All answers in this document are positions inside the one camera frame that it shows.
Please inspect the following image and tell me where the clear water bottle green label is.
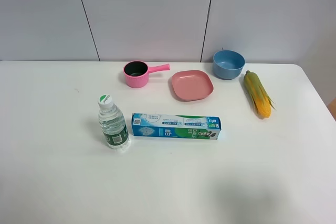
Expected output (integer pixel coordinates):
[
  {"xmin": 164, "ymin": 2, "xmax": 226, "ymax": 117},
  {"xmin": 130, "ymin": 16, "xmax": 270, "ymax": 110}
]
[{"xmin": 98, "ymin": 94, "xmax": 130, "ymax": 150}]

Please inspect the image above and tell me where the pink square plate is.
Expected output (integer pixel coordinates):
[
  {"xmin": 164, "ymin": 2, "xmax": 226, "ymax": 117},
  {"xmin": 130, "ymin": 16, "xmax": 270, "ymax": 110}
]
[{"xmin": 169, "ymin": 70, "xmax": 214, "ymax": 102}]

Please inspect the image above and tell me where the blue green toothpaste box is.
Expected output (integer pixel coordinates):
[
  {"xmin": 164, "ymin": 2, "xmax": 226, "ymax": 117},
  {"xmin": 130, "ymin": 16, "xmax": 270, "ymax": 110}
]
[{"xmin": 132, "ymin": 113, "xmax": 222, "ymax": 140}]

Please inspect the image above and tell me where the blue bowl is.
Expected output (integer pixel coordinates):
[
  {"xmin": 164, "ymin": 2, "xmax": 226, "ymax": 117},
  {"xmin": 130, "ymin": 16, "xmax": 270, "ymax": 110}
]
[{"xmin": 213, "ymin": 50, "xmax": 245, "ymax": 80}]

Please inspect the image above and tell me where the toy corn cob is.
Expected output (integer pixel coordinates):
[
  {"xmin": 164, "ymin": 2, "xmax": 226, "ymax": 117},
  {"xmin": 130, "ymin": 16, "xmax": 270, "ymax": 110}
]
[{"xmin": 243, "ymin": 70, "xmax": 274, "ymax": 119}]

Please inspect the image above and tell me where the pink saucepan with handle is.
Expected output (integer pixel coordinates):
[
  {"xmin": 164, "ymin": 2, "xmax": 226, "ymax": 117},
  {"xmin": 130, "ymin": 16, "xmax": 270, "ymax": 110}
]
[{"xmin": 123, "ymin": 61, "xmax": 170, "ymax": 88}]

